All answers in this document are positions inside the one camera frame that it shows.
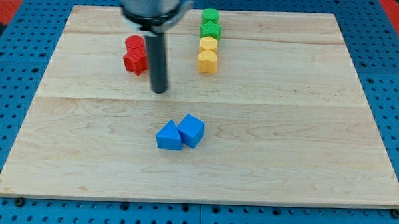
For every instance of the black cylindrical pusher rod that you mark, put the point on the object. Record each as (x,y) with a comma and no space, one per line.
(157,62)

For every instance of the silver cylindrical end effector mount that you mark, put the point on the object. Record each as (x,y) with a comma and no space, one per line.
(154,17)

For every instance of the red circle block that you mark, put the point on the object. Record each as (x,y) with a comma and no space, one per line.
(135,43)

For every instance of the red star block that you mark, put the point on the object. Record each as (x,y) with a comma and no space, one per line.
(136,61)

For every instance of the green circle block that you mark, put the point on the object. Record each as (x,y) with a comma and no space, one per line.
(210,15)

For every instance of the green star block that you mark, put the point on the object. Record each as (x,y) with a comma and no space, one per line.
(210,29)

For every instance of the yellow hexagon block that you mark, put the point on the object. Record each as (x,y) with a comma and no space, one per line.
(208,44)

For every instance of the yellow heart block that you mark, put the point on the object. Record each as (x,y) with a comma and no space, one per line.
(207,62)

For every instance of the blue cube block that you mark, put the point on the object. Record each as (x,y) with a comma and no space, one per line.
(191,130)

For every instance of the blue triangle block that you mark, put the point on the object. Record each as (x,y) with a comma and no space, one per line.
(168,137)

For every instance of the light wooden board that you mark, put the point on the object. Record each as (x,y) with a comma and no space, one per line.
(287,122)

